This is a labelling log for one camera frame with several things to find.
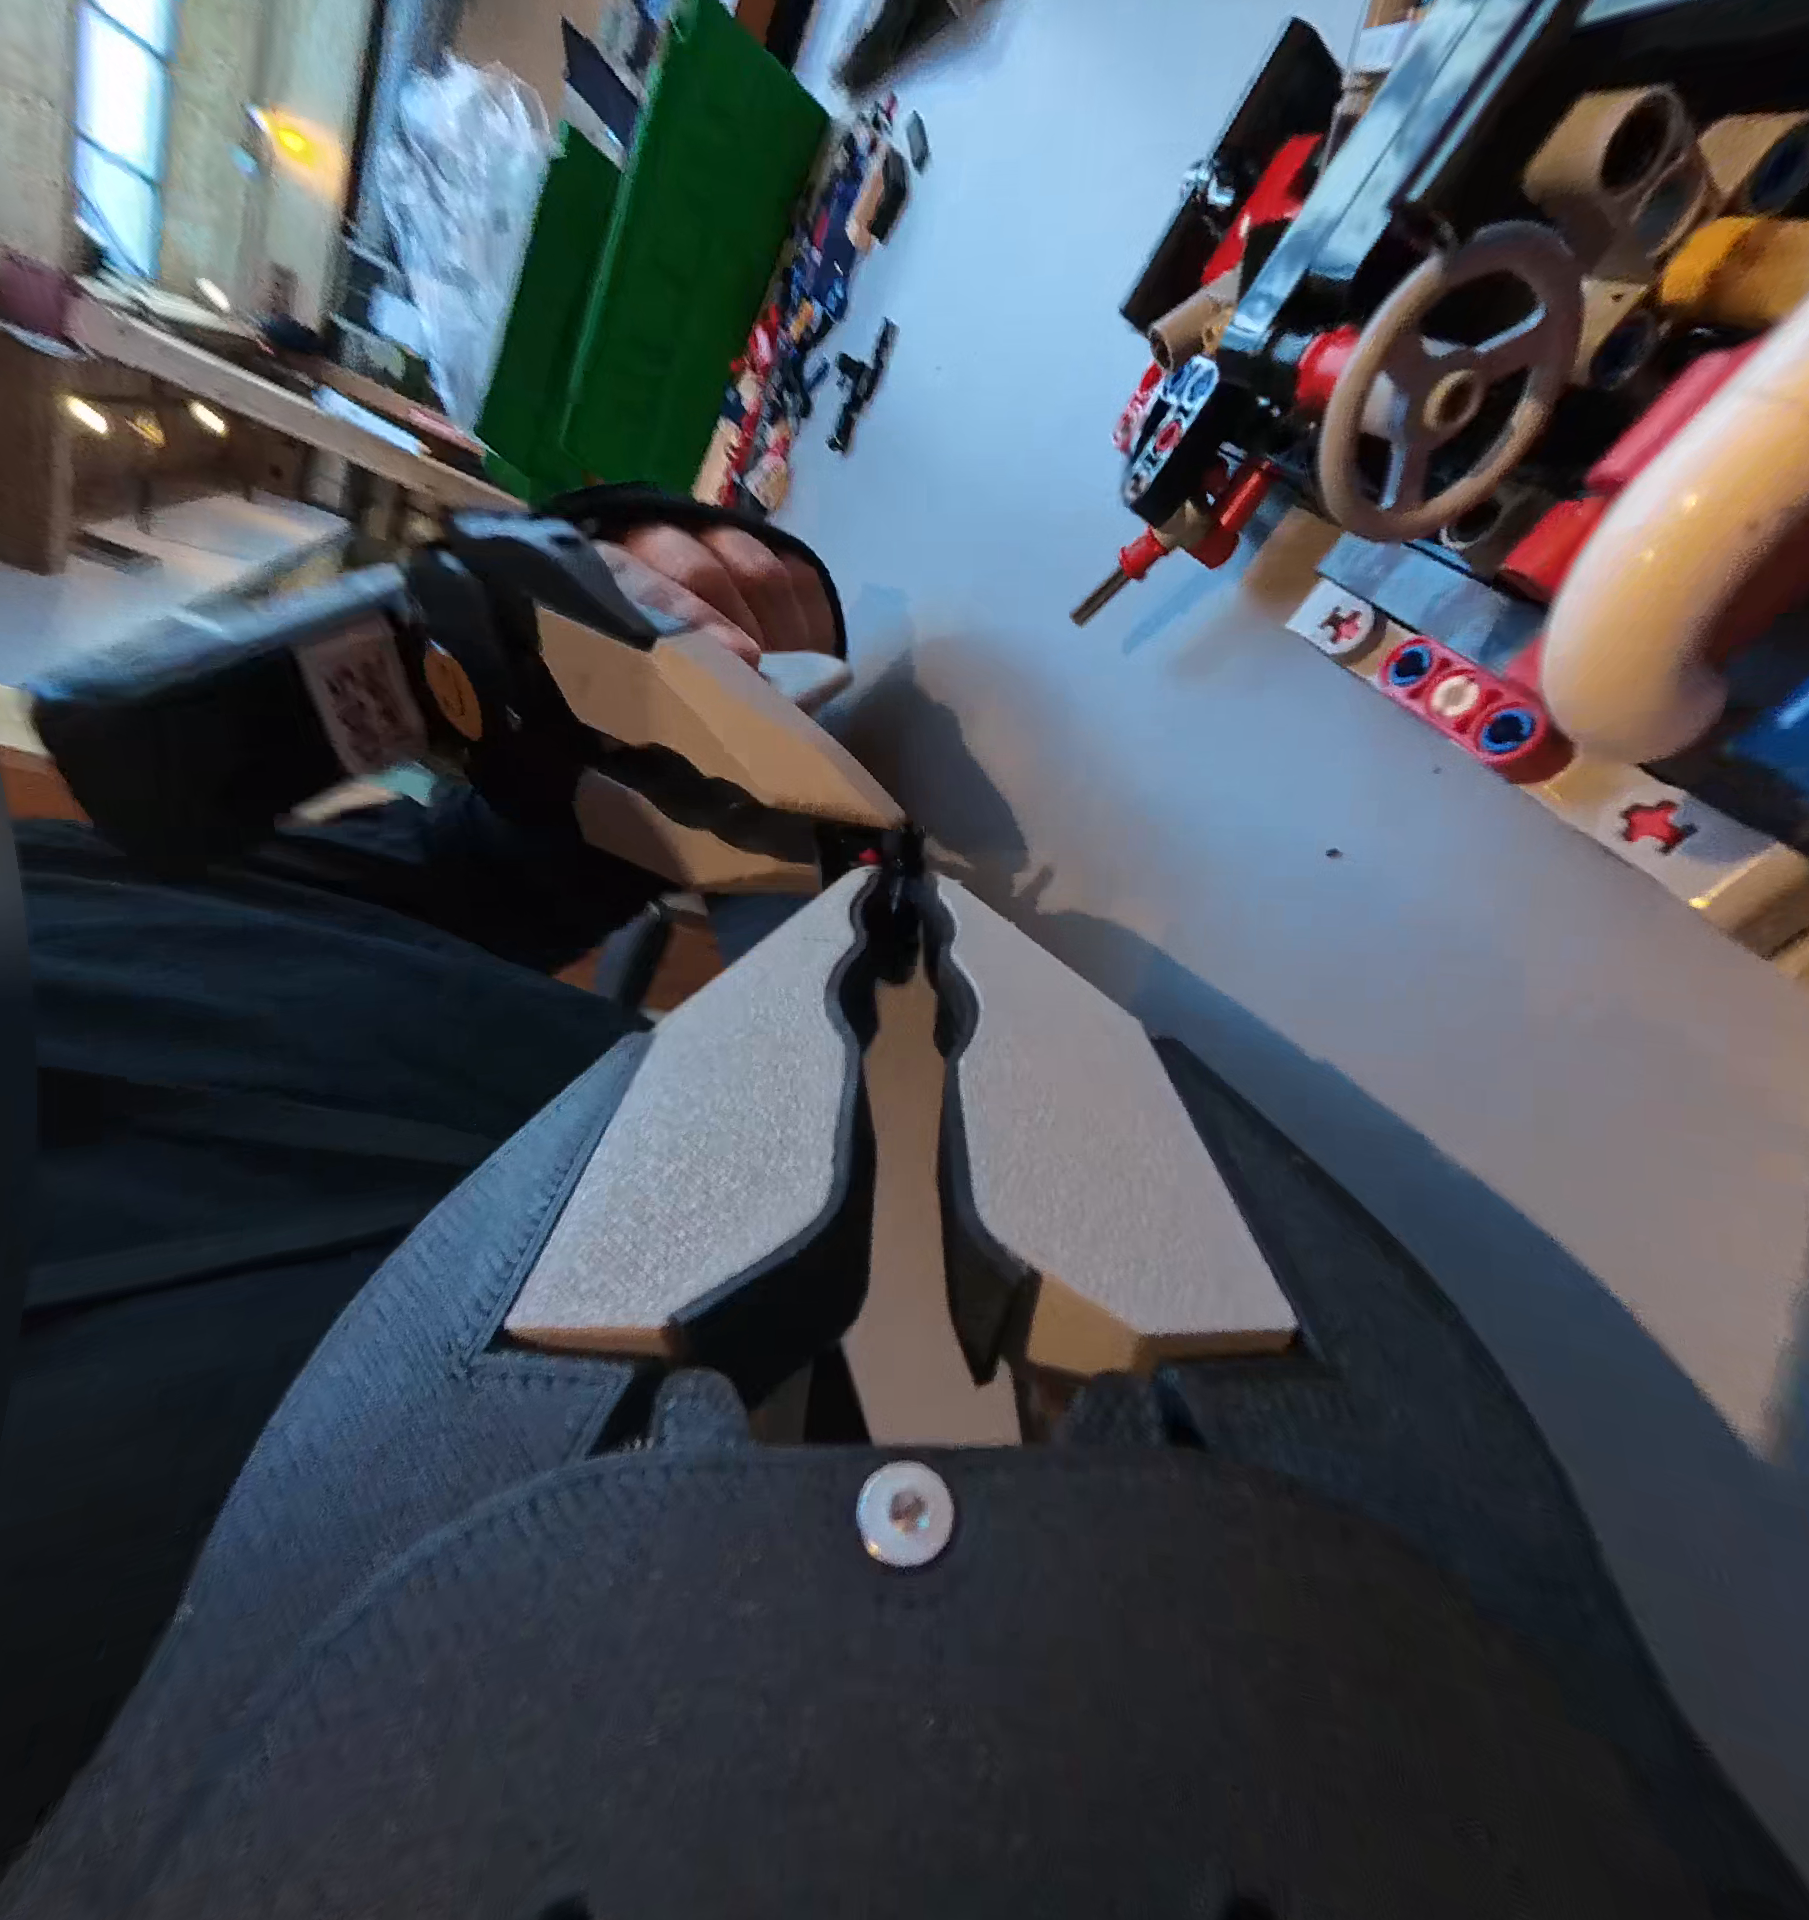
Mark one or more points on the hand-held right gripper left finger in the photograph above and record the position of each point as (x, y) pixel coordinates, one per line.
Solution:
(699, 1184)

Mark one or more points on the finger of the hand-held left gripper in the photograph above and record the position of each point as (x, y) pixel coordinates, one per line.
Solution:
(666, 842)
(722, 720)

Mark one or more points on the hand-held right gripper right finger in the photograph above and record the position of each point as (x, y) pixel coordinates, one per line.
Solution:
(1108, 1184)

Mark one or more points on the small black brick assembly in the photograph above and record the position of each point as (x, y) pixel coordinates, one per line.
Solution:
(861, 854)

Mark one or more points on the pile of mixed toy bricks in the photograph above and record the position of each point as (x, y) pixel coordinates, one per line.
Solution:
(795, 300)

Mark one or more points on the toy brick car model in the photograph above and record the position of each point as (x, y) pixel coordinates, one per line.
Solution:
(1521, 374)

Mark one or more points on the person's left hand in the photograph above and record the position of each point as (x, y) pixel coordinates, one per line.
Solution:
(722, 590)

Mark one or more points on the green plastic bin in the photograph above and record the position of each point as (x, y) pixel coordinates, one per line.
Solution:
(540, 364)
(699, 257)

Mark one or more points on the clear plastic bags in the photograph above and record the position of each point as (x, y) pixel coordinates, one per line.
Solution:
(462, 223)

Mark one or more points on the window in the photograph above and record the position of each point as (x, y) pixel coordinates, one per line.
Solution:
(125, 138)

